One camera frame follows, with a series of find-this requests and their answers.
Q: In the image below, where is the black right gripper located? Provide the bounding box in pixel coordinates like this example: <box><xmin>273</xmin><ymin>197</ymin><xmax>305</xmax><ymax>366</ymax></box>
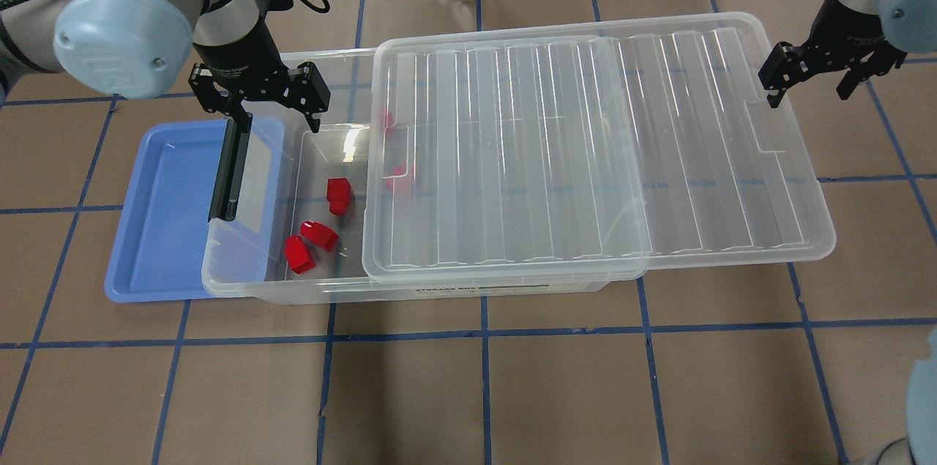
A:
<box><xmin>758</xmin><ymin>0</ymin><xmax>908</xmax><ymax>109</ymax></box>

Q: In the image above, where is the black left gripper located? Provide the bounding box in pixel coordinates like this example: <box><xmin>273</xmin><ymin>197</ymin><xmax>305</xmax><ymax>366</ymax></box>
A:
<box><xmin>190</xmin><ymin>48</ymin><xmax>331</xmax><ymax>133</ymax></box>

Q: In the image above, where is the red block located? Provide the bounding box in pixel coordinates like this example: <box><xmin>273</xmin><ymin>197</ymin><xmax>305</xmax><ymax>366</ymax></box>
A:
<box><xmin>326</xmin><ymin>177</ymin><xmax>354</xmax><ymax>217</ymax></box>
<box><xmin>379</xmin><ymin>108</ymin><xmax>396</xmax><ymax>133</ymax></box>
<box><xmin>284</xmin><ymin>234</ymin><xmax>317</xmax><ymax>275</ymax></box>
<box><xmin>385</xmin><ymin>163</ymin><xmax>416</xmax><ymax>197</ymax></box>
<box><xmin>300</xmin><ymin>220</ymin><xmax>340</xmax><ymax>253</ymax></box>

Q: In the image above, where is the clear plastic box lid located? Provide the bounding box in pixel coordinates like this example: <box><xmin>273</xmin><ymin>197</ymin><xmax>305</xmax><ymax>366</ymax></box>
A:
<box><xmin>362</xmin><ymin>12</ymin><xmax>836</xmax><ymax>287</ymax></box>

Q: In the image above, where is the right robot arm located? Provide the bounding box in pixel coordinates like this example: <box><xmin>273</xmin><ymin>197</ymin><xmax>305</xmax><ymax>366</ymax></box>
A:
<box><xmin>758</xmin><ymin>0</ymin><xmax>936</xmax><ymax>108</ymax></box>

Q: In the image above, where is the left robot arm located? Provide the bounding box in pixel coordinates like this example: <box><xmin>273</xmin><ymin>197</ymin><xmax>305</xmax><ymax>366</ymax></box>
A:
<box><xmin>1</xmin><ymin>0</ymin><xmax>330</xmax><ymax>132</ymax></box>

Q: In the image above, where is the clear plastic storage box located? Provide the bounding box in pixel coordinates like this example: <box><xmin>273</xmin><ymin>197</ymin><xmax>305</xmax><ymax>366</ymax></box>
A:
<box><xmin>202</xmin><ymin>41</ymin><xmax>649</xmax><ymax>305</ymax></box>

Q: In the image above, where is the blue plastic tray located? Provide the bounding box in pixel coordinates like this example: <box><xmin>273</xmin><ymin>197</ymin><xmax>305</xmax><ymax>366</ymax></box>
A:
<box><xmin>104</xmin><ymin>116</ymin><xmax>288</xmax><ymax>302</ymax></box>

